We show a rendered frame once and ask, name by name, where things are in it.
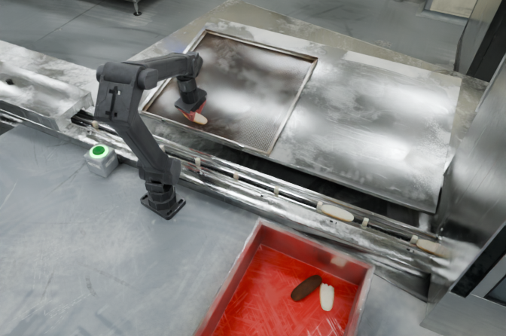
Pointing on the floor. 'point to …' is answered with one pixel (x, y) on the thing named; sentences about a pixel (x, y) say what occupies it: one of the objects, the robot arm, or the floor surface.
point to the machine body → (67, 71)
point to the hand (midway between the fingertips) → (194, 115)
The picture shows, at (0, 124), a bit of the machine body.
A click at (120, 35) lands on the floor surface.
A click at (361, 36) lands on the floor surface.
